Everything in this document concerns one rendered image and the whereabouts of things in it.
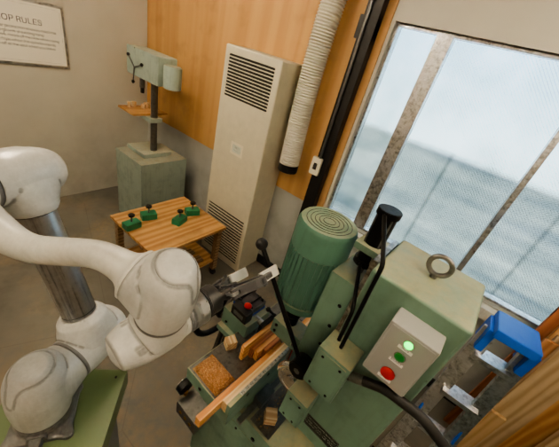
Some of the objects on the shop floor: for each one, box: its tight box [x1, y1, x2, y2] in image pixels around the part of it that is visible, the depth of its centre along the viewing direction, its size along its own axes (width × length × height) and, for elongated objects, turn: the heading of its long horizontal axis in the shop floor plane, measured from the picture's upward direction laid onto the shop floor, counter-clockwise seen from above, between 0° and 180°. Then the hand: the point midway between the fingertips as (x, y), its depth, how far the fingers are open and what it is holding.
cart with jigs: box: [110, 196, 226, 274], centre depth 238 cm, size 66×57×64 cm
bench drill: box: [115, 43, 186, 212], centre depth 277 cm, size 48×62×158 cm
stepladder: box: [371, 310, 543, 447], centre depth 143 cm, size 27×25×116 cm
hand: (258, 271), depth 86 cm, fingers open, 13 cm apart
